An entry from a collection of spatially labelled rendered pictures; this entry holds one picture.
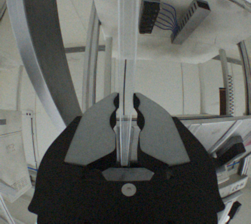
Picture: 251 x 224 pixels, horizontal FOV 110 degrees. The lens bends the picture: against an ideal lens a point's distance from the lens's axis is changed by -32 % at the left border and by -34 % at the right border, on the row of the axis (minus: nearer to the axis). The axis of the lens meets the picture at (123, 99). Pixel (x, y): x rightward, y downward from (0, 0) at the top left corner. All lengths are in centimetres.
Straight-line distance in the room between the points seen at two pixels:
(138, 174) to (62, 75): 26
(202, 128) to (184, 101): 186
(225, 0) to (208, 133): 41
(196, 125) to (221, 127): 7
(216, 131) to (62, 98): 27
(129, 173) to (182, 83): 189
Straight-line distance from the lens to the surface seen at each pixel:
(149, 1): 41
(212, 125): 24
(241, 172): 81
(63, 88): 18
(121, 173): 32
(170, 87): 201
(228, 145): 37
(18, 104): 119
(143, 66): 198
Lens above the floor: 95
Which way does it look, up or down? 3 degrees down
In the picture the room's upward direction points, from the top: 179 degrees counter-clockwise
